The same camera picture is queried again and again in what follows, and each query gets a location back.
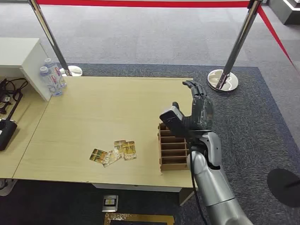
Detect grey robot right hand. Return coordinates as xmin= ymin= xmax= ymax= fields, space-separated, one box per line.
xmin=173 ymin=80 xmax=214 ymax=132

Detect brown slotted card holder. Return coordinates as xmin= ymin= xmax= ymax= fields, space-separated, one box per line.
xmin=158 ymin=122 xmax=191 ymax=172

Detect pale gold card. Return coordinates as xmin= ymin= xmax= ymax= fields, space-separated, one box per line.
xmin=103 ymin=149 xmax=121 ymax=168

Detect green and gold card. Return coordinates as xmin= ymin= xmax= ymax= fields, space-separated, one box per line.
xmin=89 ymin=148 xmax=108 ymax=164

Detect dark grey rug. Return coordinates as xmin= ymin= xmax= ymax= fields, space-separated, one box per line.
xmin=0 ymin=63 xmax=300 ymax=225

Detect red barrier belt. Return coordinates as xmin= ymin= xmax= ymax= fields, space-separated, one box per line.
xmin=257 ymin=5 xmax=300 ymax=74
xmin=35 ymin=0 xmax=250 ymax=8

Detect black round base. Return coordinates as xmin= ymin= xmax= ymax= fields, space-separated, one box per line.
xmin=267 ymin=168 xmax=300 ymax=208

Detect grey platform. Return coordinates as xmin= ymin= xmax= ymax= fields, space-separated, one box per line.
xmin=268 ymin=0 xmax=300 ymax=25

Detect silver floor socket box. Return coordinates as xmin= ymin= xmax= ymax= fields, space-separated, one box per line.
xmin=102 ymin=195 xmax=119 ymax=213

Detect clear water bottle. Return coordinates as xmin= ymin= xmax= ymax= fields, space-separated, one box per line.
xmin=44 ymin=58 xmax=67 ymax=89
xmin=39 ymin=66 xmax=63 ymax=97

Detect white shelf box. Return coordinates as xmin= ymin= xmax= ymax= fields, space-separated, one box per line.
xmin=0 ymin=37 xmax=52 ymax=102

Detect black desk device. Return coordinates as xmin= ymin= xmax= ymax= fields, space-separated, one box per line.
xmin=0 ymin=119 xmax=18 ymax=152

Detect white table foot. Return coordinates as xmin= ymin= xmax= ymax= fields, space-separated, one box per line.
xmin=0 ymin=179 xmax=18 ymax=197

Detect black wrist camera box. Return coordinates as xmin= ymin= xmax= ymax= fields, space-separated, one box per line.
xmin=159 ymin=105 xmax=188 ymax=139

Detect chrome stanchion post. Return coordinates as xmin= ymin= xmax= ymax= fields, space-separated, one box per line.
xmin=207 ymin=0 xmax=263 ymax=92
xmin=28 ymin=0 xmax=83 ymax=77

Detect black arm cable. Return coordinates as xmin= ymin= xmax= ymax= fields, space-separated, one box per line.
xmin=188 ymin=145 xmax=208 ymax=225

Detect white table frame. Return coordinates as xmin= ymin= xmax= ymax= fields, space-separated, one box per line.
xmin=92 ymin=183 xmax=195 ymax=206

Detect gold floor frame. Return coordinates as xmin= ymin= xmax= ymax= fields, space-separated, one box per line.
xmin=104 ymin=212 xmax=175 ymax=225

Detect black tangled cables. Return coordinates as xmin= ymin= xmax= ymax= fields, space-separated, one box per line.
xmin=0 ymin=77 xmax=29 ymax=116

